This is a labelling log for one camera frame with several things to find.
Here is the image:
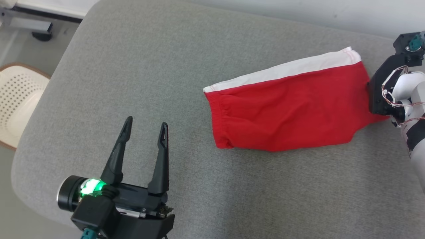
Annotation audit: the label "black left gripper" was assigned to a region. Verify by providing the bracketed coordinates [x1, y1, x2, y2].
[81, 116, 175, 239]

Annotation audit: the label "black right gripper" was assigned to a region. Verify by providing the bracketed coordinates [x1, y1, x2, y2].
[368, 53, 425, 117]

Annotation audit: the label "red and white shorts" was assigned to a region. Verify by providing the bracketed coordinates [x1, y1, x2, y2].
[203, 46, 389, 152]

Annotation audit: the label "white perforated laundry basket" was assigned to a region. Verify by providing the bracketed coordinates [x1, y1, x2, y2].
[0, 63, 51, 150]

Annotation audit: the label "black caster wheel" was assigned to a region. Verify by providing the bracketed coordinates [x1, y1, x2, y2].
[32, 30, 53, 42]

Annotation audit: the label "red white wire bundle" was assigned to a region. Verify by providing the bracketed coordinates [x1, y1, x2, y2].
[381, 66, 425, 127]

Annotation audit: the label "grey metal frame leg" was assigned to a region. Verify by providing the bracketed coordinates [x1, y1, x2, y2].
[0, 8, 54, 34]

